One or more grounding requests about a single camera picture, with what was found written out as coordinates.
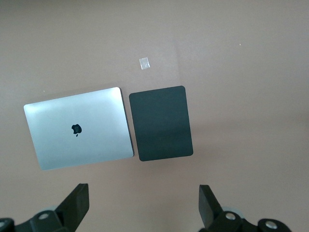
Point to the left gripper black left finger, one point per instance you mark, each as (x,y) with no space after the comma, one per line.
(72,207)

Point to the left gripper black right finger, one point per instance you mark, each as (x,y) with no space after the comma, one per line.
(208,207)

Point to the black rectangular mouse pad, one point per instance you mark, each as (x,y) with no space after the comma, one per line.
(161,123)

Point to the silver closed laptop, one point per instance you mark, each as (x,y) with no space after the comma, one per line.
(96,145)

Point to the clear tape piece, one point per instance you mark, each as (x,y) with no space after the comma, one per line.
(144,63)

